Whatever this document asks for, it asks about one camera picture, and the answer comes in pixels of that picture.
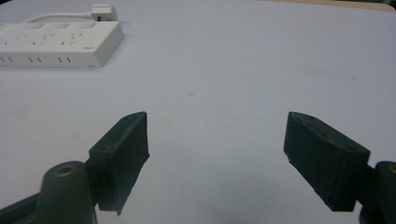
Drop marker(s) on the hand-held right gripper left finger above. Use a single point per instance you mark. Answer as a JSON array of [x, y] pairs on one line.
[[120, 161]]

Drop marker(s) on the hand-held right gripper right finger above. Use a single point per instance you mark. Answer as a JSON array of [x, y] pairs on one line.
[[327, 161]]

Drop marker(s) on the white power strip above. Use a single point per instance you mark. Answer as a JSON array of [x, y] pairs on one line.
[[56, 43]]

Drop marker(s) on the white plug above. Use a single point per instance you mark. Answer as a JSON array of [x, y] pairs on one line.
[[104, 12]]

